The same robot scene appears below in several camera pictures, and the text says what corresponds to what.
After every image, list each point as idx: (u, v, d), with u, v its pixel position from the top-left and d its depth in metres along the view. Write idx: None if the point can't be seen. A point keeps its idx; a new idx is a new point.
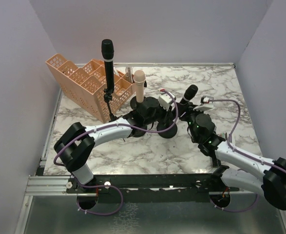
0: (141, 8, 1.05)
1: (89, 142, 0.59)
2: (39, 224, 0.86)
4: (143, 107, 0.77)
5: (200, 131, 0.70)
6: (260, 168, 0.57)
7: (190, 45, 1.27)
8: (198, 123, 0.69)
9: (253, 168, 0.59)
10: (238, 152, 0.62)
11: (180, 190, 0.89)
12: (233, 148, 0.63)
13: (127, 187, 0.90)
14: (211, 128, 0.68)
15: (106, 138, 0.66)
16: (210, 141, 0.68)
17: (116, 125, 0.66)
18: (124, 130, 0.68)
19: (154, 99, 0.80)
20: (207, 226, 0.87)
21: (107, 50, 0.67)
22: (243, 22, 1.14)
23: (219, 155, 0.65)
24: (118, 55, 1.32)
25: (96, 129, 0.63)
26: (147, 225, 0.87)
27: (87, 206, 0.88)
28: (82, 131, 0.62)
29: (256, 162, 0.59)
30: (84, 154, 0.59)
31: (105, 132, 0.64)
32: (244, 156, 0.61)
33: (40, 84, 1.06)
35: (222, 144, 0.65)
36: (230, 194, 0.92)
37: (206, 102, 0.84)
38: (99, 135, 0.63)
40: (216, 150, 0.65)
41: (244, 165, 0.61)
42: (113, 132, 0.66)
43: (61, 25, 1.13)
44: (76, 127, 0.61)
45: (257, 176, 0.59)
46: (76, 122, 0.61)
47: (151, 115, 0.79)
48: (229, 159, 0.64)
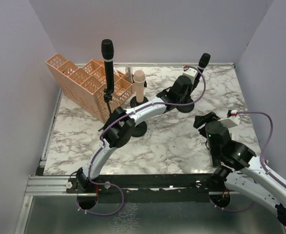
0: (141, 8, 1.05)
1: (132, 122, 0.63)
2: (40, 224, 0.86)
4: (177, 84, 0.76)
5: (215, 141, 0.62)
6: None
7: (190, 45, 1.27)
8: (209, 131, 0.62)
9: None
10: (273, 177, 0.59)
11: (180, 190, 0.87)
12: (267, 172, 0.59)
13: (127, 188, 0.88)
14: (224, 132, 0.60)
15: (144, 117, 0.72)
16: (239, 152, 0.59)
17: (152, 104, 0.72)
18: (159, 109, 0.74)
19: (186, 77, 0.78)
20: (207, 226, 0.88)
21: (107, 50, 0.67)
22: (243, 22, 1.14)
23: (247, 173, 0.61)
24: (118, 55, 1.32)
25: (135, 111, 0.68)
26: (147, 225, 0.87)
27: (87, 206, 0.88)
28: (123, 113, 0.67)
29: None
30: (127, 133, 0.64)
31: (143, 112, 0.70)
32: (278, 183, 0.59)
33: (40, 85, 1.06)
35: (253, 160, 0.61)
36: (231, 194, 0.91)
37: (234, 114, 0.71)
38: (139, 115, 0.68)
40: (246, 168, 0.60)
41: (276, 192, 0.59)
42: (149, 112, 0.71)
43: (61, 25, 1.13)
44: (120, 110, 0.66)
45: (285, 204, 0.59)
46: (118, 107, 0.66)
47: (184, 92, 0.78)
48: (259, 180, 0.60)
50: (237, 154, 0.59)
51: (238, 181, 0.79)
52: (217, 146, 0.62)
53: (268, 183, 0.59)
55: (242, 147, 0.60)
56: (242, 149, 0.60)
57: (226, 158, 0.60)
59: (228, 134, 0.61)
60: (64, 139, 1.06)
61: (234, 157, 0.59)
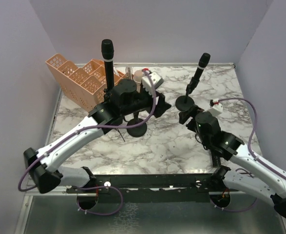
0: (141, 8, 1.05)
1: (43, 170, 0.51)
2: (38, 225, 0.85)
4: (116, 93, 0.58)
5: (205, 130, 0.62)
6: (285, 186, 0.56)
7: (190, 46, 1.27)
8: (198, 122, 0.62)
9: (276, 184, 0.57)
10: (261, 163, 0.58)
11: (180, 190, 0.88)
12: (255, 158, 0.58)
13: (128, 187, 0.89)
14: (214, 122, 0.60)
15: (69, 153, 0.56)
16: (226, 141, 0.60)
17: (76, 133, 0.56)
18: (89, 135, 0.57)
19: (130, 82, 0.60)
20: (207, 226, 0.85)
21: (106, 50, 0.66)
22: (243, 22, 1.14)
23: (236, 161, 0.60)
24: (117, 55, 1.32)
25: (47, 153, 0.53)
26: (147, 225, 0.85)
27: (87, 206, 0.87)
28: (35, 157, 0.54)
29: (280, 178, 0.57)
30: (43, 182, 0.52)
31: (62, 149, 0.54)
32: (268, 169, 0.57)
33: (40, 85, 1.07)
35: (240, 147, 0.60)
36: (230, 194, 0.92)
37: (216, 102, 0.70)
38: (53, 156, 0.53)
40: (234, 155, 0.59)
41: (266, 178, 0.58)
42: (71, 146, 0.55)
43: (61, 26, 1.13)
44: (29, 154, 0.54)
45: (276, 190, 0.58)
46: (27, 150, 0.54)
47: (128, 102, 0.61)
48: (249, 167, 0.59)
50: (225, 143, 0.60)
51: (235, 178, 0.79)
52: (206, 135, 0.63)
53: (257, 169, 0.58)
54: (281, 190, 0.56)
55: (231, 137, 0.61)
56: (231, 139, 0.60)
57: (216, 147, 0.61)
59: (218, 125, 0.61)
60: None
61: (222, 146, 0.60)
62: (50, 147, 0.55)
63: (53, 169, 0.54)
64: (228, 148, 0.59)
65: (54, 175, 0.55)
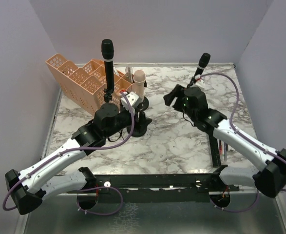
0: (141, 8, 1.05)
1: (23, 193, 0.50)
2: (38, 225, 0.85)
4: (97, 118, 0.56)
5: (192, 104, 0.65)
6: (262, 157, 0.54)
7: (190, 46, 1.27)
8: (186, 95, 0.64)
9: (254, 155, 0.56)
10: (240, 135, 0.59)
11: (179, 190, 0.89)
12: (235, 131, 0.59)
13: (128, 187, 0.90)
14: (200, 96, 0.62)
15: (51, 175, 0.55)
16: (210, 117, 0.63)
17: (59, 155, 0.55)
18: (72, 157, 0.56)
19: (112, 107, 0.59)
20: (207, 226, 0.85)
21: (107, 50, 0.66)
22: (243, 22, 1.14)
23: (217, 134, 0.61)
24: (117, 55, 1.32)
25: (28, 175, 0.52)
26: (147, 225, 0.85)
27: (87, 206, 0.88)
28: (17, 179, 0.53)
29: (258, 149, 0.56)
30: (23, 204, 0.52)
31: (44, 171, 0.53)
32: (246, 140, 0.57)
33: (40, 85, 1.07)
35: (223, 122, 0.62)
36: (230, 194, 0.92)
37: None
38: (35, 179, 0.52)
40: (216, 128, 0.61)
41: (245, 150, 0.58)
42: (54, 167, 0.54)
43: (60, 25, 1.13)
44: (10, 176, 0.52)
45: (256, 163, 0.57)
46: (9, 171, 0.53)
47: (111, 125, 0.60)
48: (229, 140, 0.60)
50: (209, 118, 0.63)
51: (230, 170, 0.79)
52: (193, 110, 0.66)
53: (236, 141, 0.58)
54: (258, 162, 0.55)
55: (216, 113, 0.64)
56: (216, 115, 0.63)
57: (200, 121, 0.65)
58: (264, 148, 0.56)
59: (205, 99, 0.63)
60: (64, 139, 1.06)
61: (206, 120, 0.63)
62: (33, 168, 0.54)
63: (35, 190, 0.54)
64: (210, 124, 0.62)
65: (35, 197, 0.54)
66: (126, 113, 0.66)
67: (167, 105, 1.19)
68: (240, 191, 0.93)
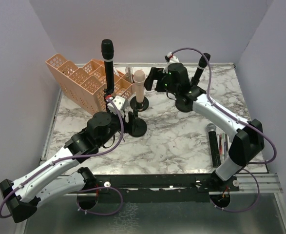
0: (141, 8, 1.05)
1: (16, 203, 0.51)
2: (38, 225, 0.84)
4: (90, 126, 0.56)
5: (174, 79, 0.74)
6: (233, 126, 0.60)
7: (190, 46, 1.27)
8: (169, 69, 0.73)
9: (227, 125, 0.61)
10: (216, 107, 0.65)
11: (180, 190, 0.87)
12: (212, 104, 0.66)
13: (127, 187, 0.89)
14: (182, 72, 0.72)
15: (45, 184, 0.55)
16: (190, 92, 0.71)
17: (51, 165, 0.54)
18: (65, 165, 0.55)
19: (104, 115, 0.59)
20: (207, 226, 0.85)
21: (107, 50, 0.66)
22: (243, 22, 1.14)
23: (197, 107, 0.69)
24: (118, 55, 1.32)
25: (21, 185, 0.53)
26: (147, 225, 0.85)
27: (87, 206, 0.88)
28: (10, 189, 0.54)
29: (231, 119, 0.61)
30: (17, 213, 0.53)
31: (37, 181, 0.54)
32: (221, 112, 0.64)
33: (40, 85, 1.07)
35: (201, 96, 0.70)
36: (230, 194, 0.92)
37: (170, 56, 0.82)
38: (28, 188, 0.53)
40: (195, 102, 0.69)
41: (219, 121, 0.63)
42: (47, 177, 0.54)
43: (60, 25, 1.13)
44: (4, 186, 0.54)
45: (229, 132, 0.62)
46: (2, 182, 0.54)
47: (104, 134, 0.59)
48: (207, 112, 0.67)
50: (189, 93, 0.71)
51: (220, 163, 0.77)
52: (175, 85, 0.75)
53: (212, 112, 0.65)
54: (230, 130, 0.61)
55: (197, 89, 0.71)
56: (196, 90, 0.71)
57: (181, 96, 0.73)
58: (237, 118, 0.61)
59: (185, 75, 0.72)
60: (64, 139, 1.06)
61: (186, 95, 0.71)
62: (26, 178, 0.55)
63: (29, 199, 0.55)
64: (189, 98, 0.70)
65: (29, 205, 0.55)
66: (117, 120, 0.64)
67: (167, 105, 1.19)
68: (240, 192, 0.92)
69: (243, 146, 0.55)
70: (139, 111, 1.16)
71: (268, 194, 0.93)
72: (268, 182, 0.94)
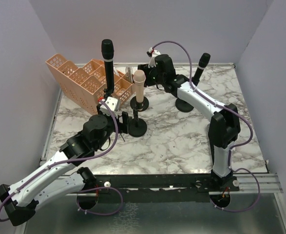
0: (141, 8, 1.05)
1: (12, 208, 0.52)
2: (38, 225, 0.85)
4: (86, 129, 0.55)
5: (160, 69, 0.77)
6: (211, 108, 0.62)
7: (190, 46, 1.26)
8: (156, 59, 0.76)
9: (206, 108, 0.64)
10: (198, 93, 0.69)
11: (180, 190, 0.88)
12: (194, 90, 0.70)
13: (127, 187, 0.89)
14: (167, 62, 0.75)
15: (41, 188, 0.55)
16: (176, 80, 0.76)
17: (47, 169, 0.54)
18: (60, 170, 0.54)
19: (101, 118, 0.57)
20: (207, 226, 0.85)
21: (107, 50, 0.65)
22: (243, 22, 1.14)
23: (181, 94, 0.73)
24: (118, 55, 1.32)
25: (17, 190, 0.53)
26: (147, 225, 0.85)
27: (87, 206, 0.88)
28: (8, 194, 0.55)
29: (209, 103, 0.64)
30: (14, 217, 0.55)
31: (32, 186, 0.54)
32: (201, 96, 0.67)
33: (40, 85, 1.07)
35: (185, 84, 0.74)
36: (230, 194, 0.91)
37: (151, 51, 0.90)
38: (23, 193, 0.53)
40: (179, 89, 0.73)
41: (200, 106, 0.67)
42: (43, 182, 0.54)
43: (60, 25, 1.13)
44: (1, 191, 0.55)
45: (208, 116, 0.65)
46: (0, 186, 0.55)
47: (100, 136, 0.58)
48: (190, 98, 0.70)
50: (174, 81, 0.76)
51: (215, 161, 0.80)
52: (161, 74, 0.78)
53: (193, 98, 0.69)
54: (209, 113, 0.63)
55: (181, 78, 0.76)
56: (181, 79, 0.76)
57: (166, 84, 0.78)
58: (215, 102, 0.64)
59: (170, 64, 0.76)
60: (64, 139, 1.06)
61: (172, 83, 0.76)
62: (23, 183, 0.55)
63: (27, 203, 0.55)
64: (175, 86, 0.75)
65: (27, 208, 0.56)
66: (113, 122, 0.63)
67: (167, 105, 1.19)
68: (240, 192, 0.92)
69: (219, 127, 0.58)
70: (139, 111, 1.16)
71: (268, 194, 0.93)
72: (268, 182, 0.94)
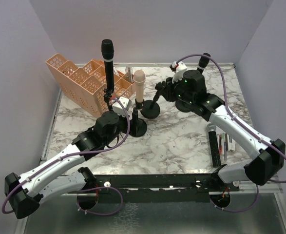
0: (141, 8, 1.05)
1: (23, 196, 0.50)
2: (38, 226, 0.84)
4: (99, 124, 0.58)
5: (190, 87, 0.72)
6: (256, 145, 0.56)
7: (189, 46, 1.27)
8: (185, 77, 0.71)
9: (249, 143, 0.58)
10: (237, 122, 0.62)
11: (180, 190, 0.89)
12: (232, 117, 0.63)
13: (127, 187, 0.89)
14: (199, 80, 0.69)
15: (51, 179, 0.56)
16: (208, 101, 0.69)
17: (59, 160, 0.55)
18: (71, 162, 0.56)
19: (113, 114, 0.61)
20: (206, 226, 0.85)
21: (107, 50, 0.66)
22: (243, 22, 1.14)
23: (215, 119, 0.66)
24: (118, 55, 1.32)
25: (28, 179, 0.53)
26: (147, 225, 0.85)
27: (87, 206, 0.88)
28: (17, 183, 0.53)
29: (253, 137, 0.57)
30: (22, 207, 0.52)
31: (44, 175, 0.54)
32: (243, 128, 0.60)
33: (40, 85, 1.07)
35: (220, 107, 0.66)
36: (230, 194, 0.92)
37: (175, 66, 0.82)
38: (34, 182, 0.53)
40: (213, 113, 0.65)
41: (240, 138, 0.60)
42: (54, 172, 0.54)
43: (60, 25, 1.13)
44: (10, 179, 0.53)
45: (249, 151, 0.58)
46: (10, 174, 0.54)
47: (110, 133, 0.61)
48: (226, 126, 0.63)
50: (206, 103, 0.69)
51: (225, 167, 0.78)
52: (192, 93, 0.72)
53: (232, 128, 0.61)
54: (252, 149, 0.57)
55: (215, 99, 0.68)
56: (214, 100, 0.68)
57: (198, 106, 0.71)
58: (259, 136, 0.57)
59: (202, 83, 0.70)
60: (64, 139, 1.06)
61: (204, 104, 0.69)
62: (33, 172, 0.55)
63: (34, 194, 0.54)
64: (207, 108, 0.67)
65: (34, 200, 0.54)
66: (121, 120, 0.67)
67: (167, 105, 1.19)
68: (240, 191, 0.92)
69: (265, 167, 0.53)
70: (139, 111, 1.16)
71: (268, 194, 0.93)
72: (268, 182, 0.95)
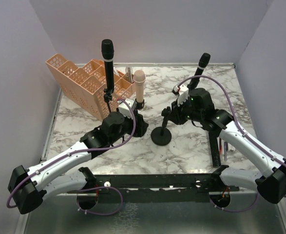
0: (141, 8, 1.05)
1: (32, 187, 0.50)
2: (38, 225, 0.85)
4: (105, 124, 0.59)
5: (197, 104, 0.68)
6: (269, 164, 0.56)
7: (189, 46, 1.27)
8: (191, 95, 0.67)
9: (261, 161, 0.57)
10: (249, 139, 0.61)
11: (180, 190, 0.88)
12: (243, 134, 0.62)
13: (127, 187, 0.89)
14: (205, 96, 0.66)
15: (58, 174, 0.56)
16: (218, 117, 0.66)
17: (68, 155, 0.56)
18: (80, 158, 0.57)
19: (118, 114, 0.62)
20: (207, 226, 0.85)
21: (107, 51, 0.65)
22: (243, 22, 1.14)
23: (225, 136, 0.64)
24: (118, 55, 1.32)
25: (38, 171, 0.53)
26: (147, 225, 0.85)
27: (87, 206, 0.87)
28: (26, 175, 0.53)
29: (266, 155, 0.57)
30: (28, 200, 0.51)
31: (53, 169, 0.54)
32: (255, 146, 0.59)
33: (40, 85, 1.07)
35: (230, 124, 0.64)
36: (230, 194, 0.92)
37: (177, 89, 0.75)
38: (43, 175, 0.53)
40: (223, 130, 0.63)
41: (253, 155, 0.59)
42: (63, 166, 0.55)
43: (60, 25, 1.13)
44: (19, 171, 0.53)
45: (261, 168, 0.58)
46: (19, 166, 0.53)
47: (116, 132, 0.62)
48: (237, 143, 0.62)
50: (217, 118, 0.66)
51: (230, 171, 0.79)
52: (199, 110, 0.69)
53: (244, 145, 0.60)
54: (265, 167, 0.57)
55: (224, 114, 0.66)
56: (223, 116, 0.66)
57: (207, 122, 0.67)
58: (272, 154, 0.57)
59: (208, 99, 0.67)
60: (64, 139, 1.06)
61: (214, 120, 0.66)
62: (42, 165, 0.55)
63: (41, 188, 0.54)
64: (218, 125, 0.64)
65: (39, 195, 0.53)
66: (126, 120, 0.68)
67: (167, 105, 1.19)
68: (240, 191, 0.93)
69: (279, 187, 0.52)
70: (139, 111, 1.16)
71: None
72: None
